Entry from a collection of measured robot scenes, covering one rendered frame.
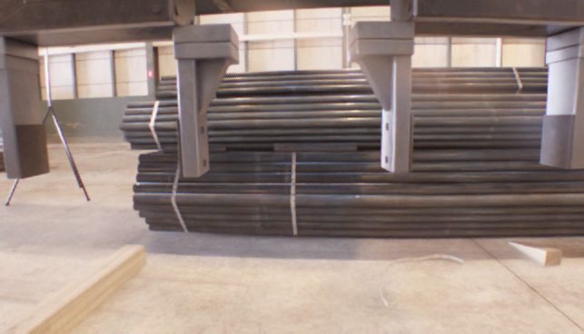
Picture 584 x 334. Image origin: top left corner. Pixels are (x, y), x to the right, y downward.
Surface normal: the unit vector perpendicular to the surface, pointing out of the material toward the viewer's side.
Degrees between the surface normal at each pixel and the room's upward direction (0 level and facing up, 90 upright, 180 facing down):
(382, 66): 90
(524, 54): 90
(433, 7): 90
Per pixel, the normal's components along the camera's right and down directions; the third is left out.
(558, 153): -1.00, 0.02
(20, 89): 1.00, -0.02
